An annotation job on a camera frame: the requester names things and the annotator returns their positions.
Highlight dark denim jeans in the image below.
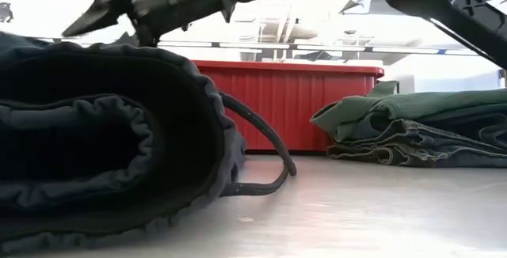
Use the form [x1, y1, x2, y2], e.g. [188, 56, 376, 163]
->
[326, 105, 507, 169]

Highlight red plastic laundry bin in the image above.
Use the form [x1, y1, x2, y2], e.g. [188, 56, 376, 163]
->
[192, 59, 385, 153]

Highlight dark grey drawstring shorts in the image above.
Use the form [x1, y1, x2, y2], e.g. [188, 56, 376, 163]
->
[0, 31, 298, 256]

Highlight green shirt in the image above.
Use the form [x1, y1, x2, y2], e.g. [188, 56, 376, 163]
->
[310, 80, 507, 143]

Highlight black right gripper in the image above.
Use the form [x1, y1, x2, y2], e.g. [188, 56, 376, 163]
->
[61, 0, 238, 47]

